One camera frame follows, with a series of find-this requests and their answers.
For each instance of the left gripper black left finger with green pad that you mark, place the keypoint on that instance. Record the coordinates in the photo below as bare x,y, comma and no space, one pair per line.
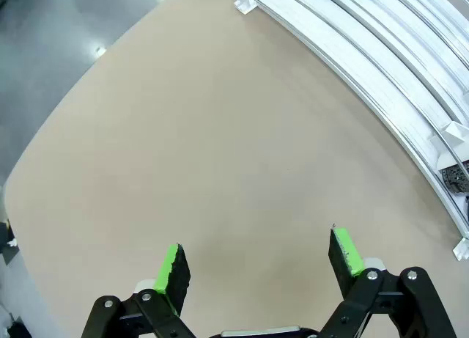
176,275

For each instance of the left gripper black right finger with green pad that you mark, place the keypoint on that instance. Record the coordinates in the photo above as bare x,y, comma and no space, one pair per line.
342,257

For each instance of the white can dispenser rack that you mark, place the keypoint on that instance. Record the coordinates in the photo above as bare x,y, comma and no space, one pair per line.
366,59

